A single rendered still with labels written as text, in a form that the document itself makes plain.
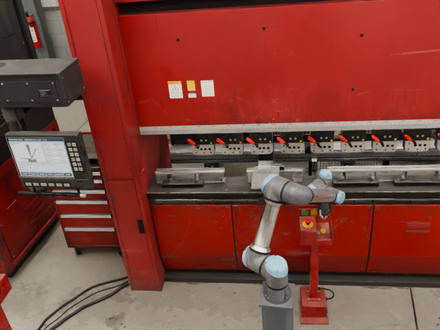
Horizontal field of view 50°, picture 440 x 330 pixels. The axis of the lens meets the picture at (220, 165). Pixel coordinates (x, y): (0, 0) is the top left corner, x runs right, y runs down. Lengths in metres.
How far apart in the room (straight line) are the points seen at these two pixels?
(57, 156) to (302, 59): 1.54
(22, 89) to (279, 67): 1.47
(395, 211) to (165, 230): 1.63
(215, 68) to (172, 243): 1.40
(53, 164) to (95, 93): 0.50
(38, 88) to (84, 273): 1.99
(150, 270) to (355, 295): 1.55
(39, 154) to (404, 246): 2.50
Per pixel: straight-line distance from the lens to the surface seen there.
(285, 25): 2.86
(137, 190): 3.25
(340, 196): 2.70
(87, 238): 4.19
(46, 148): 2.82
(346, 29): 2.89
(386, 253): 3.62
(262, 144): 3.15
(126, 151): 3.11
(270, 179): 2.45
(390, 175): 3.37
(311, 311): 3.52
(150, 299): 3.81
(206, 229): 3.47
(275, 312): 2.64
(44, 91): 2.67
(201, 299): 3.73
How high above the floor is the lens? 2.70
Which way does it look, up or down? 31 degrees down
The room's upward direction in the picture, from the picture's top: 6 degrees counter-clockwise
